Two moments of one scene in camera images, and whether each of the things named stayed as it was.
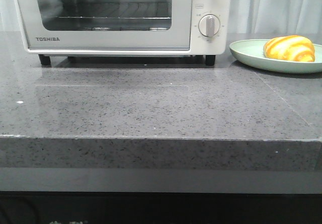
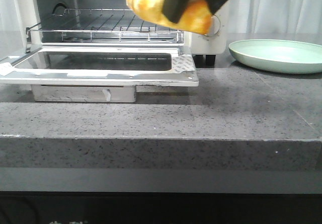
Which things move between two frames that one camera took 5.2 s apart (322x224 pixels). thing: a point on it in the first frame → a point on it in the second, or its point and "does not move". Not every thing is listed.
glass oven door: x=105 y=16 → x=170 y=66
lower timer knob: x=209 y=25 does not move
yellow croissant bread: x=292 y=48 → x=146 y=0
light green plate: x=251 y=52 does not move
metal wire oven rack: x=115 y=11 → x=101 y=25
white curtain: x=256 y=7 does not move
